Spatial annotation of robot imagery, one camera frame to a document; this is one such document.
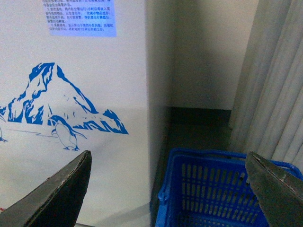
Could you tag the blue plastic shopping basket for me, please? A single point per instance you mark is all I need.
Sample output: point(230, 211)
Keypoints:
point(210, 188)

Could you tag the white chest freezer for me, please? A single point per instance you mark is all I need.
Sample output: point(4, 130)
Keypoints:
point(61, 95)

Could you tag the white vertical blinds curtain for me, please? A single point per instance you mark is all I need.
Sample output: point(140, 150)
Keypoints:
point(267, 116)

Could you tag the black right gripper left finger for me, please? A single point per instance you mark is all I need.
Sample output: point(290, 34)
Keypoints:
point(56, 202)

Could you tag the grey instruction sticker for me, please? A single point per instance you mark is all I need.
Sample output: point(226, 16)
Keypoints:
point(90, 18)

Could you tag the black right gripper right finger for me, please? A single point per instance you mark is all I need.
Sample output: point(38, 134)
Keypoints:
point(279, 193)

